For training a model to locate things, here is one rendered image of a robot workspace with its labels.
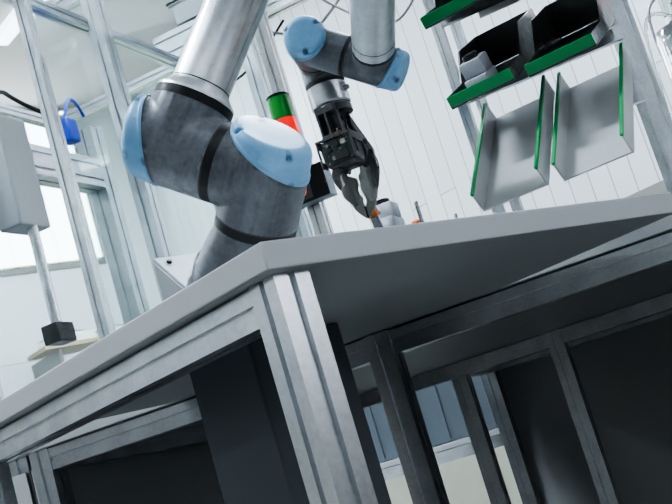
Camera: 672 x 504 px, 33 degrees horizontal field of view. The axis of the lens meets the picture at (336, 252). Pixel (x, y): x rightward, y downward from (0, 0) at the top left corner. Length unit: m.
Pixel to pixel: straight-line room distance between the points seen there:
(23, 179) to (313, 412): 1.97
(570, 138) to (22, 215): 1.44
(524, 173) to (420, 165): 5.42
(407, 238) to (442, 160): 6.08
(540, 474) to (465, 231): 2.40
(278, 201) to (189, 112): 0.17
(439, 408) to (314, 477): 2.96
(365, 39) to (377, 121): 5.82
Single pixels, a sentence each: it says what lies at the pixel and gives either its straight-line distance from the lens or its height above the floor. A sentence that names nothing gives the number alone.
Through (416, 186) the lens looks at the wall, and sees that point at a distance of 7.46.
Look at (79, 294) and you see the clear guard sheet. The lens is 3.60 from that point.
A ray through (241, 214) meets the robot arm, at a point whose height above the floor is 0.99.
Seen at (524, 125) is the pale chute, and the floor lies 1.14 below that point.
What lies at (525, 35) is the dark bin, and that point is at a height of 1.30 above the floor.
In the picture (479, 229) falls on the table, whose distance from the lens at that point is 1.28.
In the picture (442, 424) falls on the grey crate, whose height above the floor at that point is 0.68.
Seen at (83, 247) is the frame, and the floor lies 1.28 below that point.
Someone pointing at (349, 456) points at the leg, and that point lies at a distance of 1.10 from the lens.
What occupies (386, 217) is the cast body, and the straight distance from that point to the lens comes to 2.12.
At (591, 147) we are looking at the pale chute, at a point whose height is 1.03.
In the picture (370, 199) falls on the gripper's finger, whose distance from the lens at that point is 2.05.
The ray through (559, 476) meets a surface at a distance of 3.61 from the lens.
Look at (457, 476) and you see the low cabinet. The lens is 5.50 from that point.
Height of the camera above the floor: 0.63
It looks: 11 degrees up
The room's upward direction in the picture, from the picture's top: 17 degrees counter-clockwise
